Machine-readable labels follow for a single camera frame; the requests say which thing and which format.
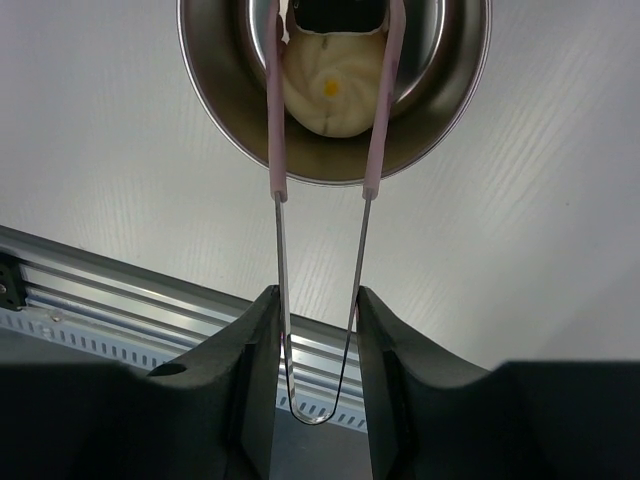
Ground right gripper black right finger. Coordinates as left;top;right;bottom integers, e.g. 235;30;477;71
357;288;639;479

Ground white slotted cable duct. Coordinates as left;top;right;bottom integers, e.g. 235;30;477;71
1;311;367;433

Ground black seaweed sushi piece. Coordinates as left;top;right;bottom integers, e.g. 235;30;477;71
275;0;389;38

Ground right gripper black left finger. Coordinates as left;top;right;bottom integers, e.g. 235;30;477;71
1;286;280;479

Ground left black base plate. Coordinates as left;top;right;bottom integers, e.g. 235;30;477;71
0;252;26;311

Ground round steel lunch box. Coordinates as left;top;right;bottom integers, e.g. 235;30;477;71
177;1;492;185

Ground round cream steamed bun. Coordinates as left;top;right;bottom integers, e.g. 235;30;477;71
282;33;386;138

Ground pink metal tongs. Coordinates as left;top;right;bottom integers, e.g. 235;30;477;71
266;1;406;426

